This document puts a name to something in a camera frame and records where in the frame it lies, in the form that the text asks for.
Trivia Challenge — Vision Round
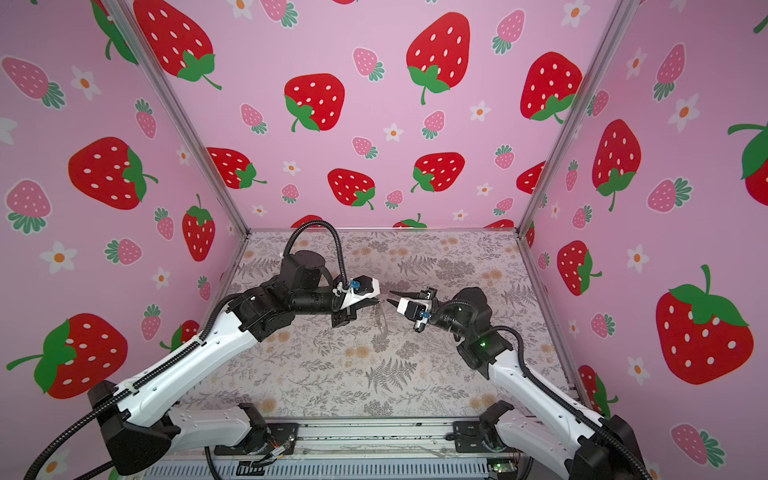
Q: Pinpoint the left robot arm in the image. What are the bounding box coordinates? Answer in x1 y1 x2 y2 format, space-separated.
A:
89 250 380 476

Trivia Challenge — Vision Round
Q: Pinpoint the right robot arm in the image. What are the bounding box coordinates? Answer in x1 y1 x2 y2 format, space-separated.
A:
389 287 651 479

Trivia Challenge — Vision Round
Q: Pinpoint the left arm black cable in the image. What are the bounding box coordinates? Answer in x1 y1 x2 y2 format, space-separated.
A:
283 219 349 283

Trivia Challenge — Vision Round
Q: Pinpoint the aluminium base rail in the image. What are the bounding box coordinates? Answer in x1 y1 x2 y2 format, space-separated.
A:
119 416 625 480

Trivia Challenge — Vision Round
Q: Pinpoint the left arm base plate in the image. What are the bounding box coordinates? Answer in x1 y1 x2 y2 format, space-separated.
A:
213 422 300 457

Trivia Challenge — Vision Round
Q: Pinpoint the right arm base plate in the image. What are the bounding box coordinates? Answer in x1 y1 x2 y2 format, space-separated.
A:
445 420 520 454

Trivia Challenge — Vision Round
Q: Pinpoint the left aluminium corner post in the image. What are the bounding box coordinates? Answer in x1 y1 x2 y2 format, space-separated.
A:
105 1 249 237

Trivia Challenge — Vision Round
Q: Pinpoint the aluminium corner post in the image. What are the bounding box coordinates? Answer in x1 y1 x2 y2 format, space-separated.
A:
105 1 249 237
517 0 640 239

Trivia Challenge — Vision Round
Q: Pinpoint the right aluminium corner post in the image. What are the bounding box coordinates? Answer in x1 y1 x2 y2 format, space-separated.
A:
517 0 640 239

